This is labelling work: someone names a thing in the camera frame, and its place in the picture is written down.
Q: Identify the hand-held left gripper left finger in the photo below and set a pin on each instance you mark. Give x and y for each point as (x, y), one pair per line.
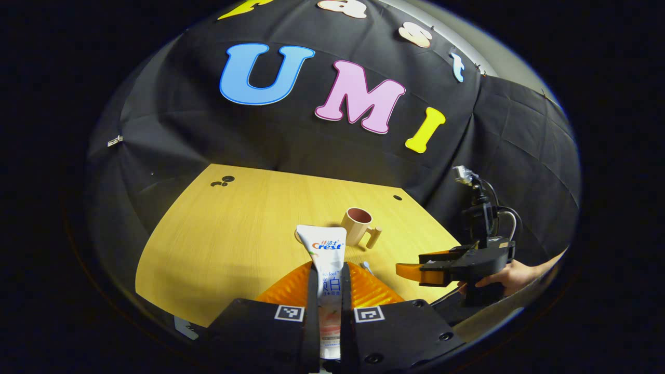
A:
(260, 337)

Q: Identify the beige cup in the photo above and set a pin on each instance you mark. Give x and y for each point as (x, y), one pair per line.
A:
(356, 228)

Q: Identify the black backdrop cloth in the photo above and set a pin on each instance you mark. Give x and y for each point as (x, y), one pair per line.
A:
(311, 140)

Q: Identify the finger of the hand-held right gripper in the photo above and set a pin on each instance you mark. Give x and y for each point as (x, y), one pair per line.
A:
(441, 255)
(426, 274)

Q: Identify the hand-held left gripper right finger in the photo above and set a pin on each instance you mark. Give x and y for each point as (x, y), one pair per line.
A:
(400, 332)

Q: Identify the white cloth clip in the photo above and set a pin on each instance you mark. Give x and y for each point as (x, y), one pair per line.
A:
(114, 140)

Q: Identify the wooden desktop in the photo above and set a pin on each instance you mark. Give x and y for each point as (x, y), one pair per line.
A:
(234, 239)

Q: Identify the white toothpaste tube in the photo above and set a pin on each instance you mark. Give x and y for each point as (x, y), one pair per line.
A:
(322, 249)

